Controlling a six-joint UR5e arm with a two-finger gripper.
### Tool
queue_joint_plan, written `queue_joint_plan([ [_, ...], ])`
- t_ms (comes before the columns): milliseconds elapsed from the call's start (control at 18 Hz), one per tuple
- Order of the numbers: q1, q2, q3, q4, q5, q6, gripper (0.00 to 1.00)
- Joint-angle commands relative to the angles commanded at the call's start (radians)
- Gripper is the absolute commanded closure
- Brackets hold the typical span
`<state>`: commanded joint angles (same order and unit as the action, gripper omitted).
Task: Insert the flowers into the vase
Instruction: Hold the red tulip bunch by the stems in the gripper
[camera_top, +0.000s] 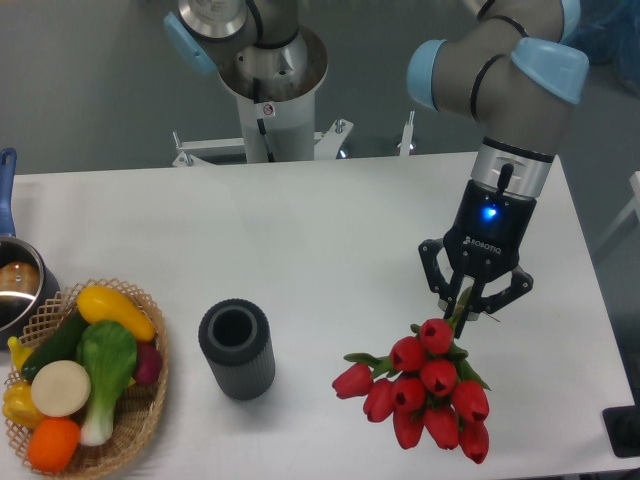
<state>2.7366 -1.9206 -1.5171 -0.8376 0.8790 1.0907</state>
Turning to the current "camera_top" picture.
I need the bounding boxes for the black device at table edge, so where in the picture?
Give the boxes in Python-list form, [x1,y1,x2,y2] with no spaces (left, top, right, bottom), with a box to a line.
[602,405,639,458]

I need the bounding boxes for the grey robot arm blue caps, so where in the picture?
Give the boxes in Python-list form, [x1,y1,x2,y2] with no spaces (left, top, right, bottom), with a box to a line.
[164,1,589,333]

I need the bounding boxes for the orange fruit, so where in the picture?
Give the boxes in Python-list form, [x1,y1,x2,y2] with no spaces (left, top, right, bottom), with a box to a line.
[27,417,80,474]

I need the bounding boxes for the blue handled saucepan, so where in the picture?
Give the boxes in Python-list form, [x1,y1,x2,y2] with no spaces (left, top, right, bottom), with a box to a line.
[1,148,59,350]

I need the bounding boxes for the round white radish slice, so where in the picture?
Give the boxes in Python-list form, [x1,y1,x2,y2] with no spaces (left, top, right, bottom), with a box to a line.
[31,360,91,417]

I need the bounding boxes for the yellow squash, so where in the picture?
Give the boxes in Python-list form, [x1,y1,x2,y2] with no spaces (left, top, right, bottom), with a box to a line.
[76,285,156,342]

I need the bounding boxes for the dark green cucumber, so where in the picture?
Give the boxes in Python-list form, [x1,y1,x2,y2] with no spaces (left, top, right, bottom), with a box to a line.
[21,309,89,382]

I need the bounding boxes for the dark grey ribbed vase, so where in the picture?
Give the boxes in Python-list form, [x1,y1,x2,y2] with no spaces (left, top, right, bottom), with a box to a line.
[198,298,276,401]

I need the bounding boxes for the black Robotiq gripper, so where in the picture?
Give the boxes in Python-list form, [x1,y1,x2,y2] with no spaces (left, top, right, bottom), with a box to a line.
[419,180,537,339]

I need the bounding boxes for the white frame at right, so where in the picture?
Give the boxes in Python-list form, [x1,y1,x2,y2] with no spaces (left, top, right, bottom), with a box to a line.
[592,171,639,262]

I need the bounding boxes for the purple red radish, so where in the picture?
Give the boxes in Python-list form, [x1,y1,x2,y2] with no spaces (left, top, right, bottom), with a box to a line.
[132,343,163,385]

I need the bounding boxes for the woven wicker basket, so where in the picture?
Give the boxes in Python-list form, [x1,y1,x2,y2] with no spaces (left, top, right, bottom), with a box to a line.
[1,278,169,479]

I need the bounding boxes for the red tulip bouquet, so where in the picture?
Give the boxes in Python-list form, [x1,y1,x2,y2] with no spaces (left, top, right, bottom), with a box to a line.
[332,289,490,464]

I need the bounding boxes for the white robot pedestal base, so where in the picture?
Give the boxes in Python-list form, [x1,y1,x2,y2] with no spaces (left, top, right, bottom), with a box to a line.
[171,24,418,168]

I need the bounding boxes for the yellow banana tip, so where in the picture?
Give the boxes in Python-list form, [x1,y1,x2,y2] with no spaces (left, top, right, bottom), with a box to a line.
[7,336,33,371]

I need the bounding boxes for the blue plastic bag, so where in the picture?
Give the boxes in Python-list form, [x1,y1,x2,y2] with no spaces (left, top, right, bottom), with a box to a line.
[563,0,639,97]

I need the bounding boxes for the green bok choy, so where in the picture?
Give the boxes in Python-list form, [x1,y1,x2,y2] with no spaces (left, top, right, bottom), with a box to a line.
[76,320,137,447]

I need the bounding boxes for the yellow bell pepper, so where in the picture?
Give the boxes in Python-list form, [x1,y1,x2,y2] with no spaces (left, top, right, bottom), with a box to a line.
[2,380,45,430]

